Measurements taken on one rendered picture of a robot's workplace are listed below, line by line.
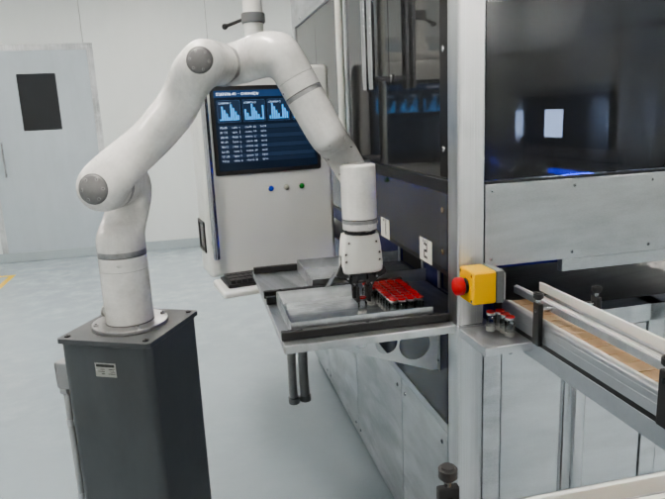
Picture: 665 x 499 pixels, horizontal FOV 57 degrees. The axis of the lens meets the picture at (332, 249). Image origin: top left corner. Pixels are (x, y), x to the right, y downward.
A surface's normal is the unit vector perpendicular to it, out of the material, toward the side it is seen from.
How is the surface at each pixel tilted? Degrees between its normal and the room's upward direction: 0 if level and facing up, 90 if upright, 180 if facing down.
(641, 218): 90
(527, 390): 90
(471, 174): 90
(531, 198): 90
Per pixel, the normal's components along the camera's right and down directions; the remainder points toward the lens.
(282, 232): 0.37, 0.18
